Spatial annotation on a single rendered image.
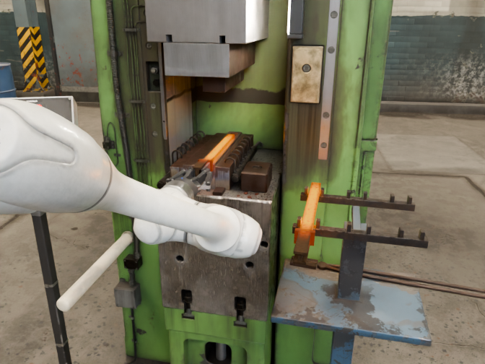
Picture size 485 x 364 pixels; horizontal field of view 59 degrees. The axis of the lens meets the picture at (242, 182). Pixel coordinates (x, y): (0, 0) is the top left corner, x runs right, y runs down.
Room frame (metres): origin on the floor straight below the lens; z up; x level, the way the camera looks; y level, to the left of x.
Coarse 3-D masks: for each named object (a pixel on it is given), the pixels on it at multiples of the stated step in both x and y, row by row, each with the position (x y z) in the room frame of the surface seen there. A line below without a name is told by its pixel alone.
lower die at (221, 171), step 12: (228, 132) 1.69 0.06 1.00; (240, 132) 1.70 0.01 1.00; (204, 144) 1.55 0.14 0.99; (216, 144) 1.51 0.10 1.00; (228, 144) 1.52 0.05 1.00; (240, 144) 1.54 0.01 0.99; (252, 144) 1.67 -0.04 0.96; (192, 156) 1.40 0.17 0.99; (204, 156) 1.41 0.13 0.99; (180, 168) 1.32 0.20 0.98; (216, 168) 1.29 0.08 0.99; (228, 168) 1.28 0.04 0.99; (216, 180) 1.29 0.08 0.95; (228, 180) 1.28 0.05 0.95
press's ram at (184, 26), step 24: (144, 0) 1.33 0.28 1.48; (168, 0) 1.32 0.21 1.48; (192, 0) 1.30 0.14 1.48; (216, 0) 1.29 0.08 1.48; (240, 0) 1.28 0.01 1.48; (264, 0) 1.57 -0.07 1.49; (168, 24) 1.32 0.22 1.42; (192, 24) 1.30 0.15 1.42; (216, 24) 1.29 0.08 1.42; (240, 24) 1.28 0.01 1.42; (264, 24) 1.58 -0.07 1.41
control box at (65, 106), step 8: (64, 96) 1.35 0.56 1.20; (72, 96) 1.36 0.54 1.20; (40, 104) 1.32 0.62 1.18; (48, 104) 1.33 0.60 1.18; (56, 104) 1.33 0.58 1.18; (64, 104) 1.34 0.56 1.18; (72, 104) 1.35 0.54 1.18; (56, 112) 1.32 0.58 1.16; (64, 112) 1.33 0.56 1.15; (72, 112) 1.33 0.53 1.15; (72, 120) 1.32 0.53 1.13
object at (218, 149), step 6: (228, 138) 1.58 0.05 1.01; (222, 144) 1.49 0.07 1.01; (216, 150) 1.42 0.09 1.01; (222, 150) 1.45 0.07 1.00; (210, 156) 1.35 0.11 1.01; (216, 156) 1.36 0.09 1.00; (198, 162) 1.25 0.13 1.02; (204, 162) 1.25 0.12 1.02; (210, 162) 1.28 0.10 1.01; (198, 168) 1.20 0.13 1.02; (210, 168) 1.28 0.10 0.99; (198, 174) 1.20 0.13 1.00
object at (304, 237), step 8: (312, 184) 1.18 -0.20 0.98; (320, 184) 1.19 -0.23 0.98; (312, 192) 1.12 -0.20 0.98; (312, 200) 1.06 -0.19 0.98; (312, 208) 1.01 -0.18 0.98; (304, 216) 0.96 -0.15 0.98; (312, 216) 0.96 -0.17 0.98; (304, 224) 0.92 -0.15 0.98; (312, 224) 0.92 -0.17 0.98; (296, 232) 0.87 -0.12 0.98; (304, 232) 0.87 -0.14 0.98; (312, 232) 0.87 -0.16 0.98; (296, 240) 0.83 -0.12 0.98; (304, 240) 0.83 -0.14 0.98; (312, 240) 0.86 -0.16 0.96; (296, 248) 0.79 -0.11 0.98; (304, 248) 0.79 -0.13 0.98; (296, 256) 0.80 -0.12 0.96; (304, 256) 0.80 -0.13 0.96; (304, 264) 0.78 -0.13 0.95
